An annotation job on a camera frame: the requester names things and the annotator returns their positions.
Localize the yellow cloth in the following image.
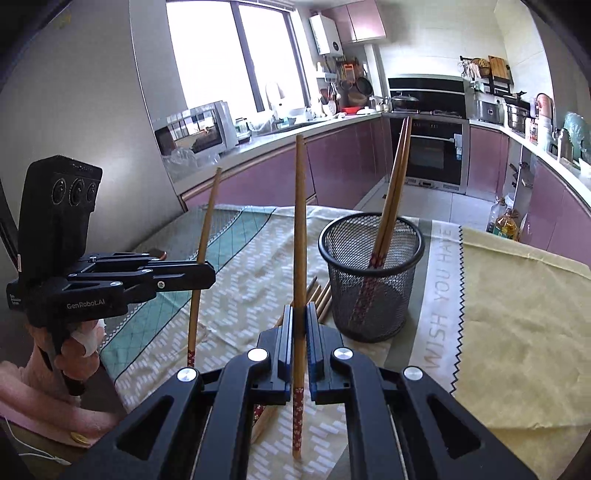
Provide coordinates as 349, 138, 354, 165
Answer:
450, 225, 591, 480

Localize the wooden chopstick red patterned end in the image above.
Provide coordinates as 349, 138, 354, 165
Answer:
358, 116, 413, 325
187, 167, 223, 368
291, 135, 308, 460
350, 117, 410, 325

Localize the clear plastic bag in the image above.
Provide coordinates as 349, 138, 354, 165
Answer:
161, 147, 223, 184

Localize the steel steamer pot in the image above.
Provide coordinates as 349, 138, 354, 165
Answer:
505, 102, 532, 135

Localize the silver microwave oven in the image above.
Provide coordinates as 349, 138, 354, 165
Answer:
154, 100, 239, 158

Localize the purple base cabinet run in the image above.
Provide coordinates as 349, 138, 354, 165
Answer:
181, 113, 389, 214
466, 121, 591, 267

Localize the pink wall cabinet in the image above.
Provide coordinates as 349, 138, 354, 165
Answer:
321, 0, 387, 45

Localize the window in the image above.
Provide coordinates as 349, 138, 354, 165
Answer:
165, 0, 310, 114

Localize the patterned beige teal tablecloth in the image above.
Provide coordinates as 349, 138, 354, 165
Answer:
99, 203, 463, 480

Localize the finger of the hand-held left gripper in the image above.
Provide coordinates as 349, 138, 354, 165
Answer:
68, 271, 217, 302
78, 251, 216, 277

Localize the black wall rack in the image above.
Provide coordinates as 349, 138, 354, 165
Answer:
459, 55, 516, 96

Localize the bunch of wooden chopsticks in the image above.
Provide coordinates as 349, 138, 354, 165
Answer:
252, 275, 332, 444

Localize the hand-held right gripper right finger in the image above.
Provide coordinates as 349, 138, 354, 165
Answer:
305, 302, 539, 480

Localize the teal plastic bag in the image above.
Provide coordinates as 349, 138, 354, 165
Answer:
564, 112, 591, 163

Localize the black mesh utensil holder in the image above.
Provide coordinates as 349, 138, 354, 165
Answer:
318, 212, 426, 343

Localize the white cable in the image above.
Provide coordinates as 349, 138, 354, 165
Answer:
4, 418, 71, 465

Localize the white water heater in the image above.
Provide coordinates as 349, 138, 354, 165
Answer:
309, 13, 345, 57

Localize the black integrated stove oven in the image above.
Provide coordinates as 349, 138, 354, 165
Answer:
387, 76, 468, 195

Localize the silver rice cooker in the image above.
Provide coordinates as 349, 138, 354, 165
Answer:
475, 99, 504, 125

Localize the person's left forearm pink sleeve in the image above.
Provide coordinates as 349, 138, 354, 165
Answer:
0, 359, 122, 445

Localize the black wok with lid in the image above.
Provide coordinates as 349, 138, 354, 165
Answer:
390, 91, 421, 112

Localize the white pitcher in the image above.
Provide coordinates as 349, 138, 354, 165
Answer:
265, 82, 285, 112

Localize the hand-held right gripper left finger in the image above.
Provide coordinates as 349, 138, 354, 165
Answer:
59, 304, 295, 480

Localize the dark glass bottle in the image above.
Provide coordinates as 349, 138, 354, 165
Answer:
485, 198, 507, 234

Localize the person's left hand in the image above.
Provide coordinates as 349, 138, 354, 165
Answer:
25, 320, 106, 394

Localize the wooden cutting board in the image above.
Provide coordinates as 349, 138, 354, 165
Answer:
488, 55, 511, 82

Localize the pink kettle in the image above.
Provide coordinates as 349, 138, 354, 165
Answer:
534, 92, 555, 121

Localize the yellow cooking oil bottle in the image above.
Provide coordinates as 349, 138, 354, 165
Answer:
499, 208, 522, 241

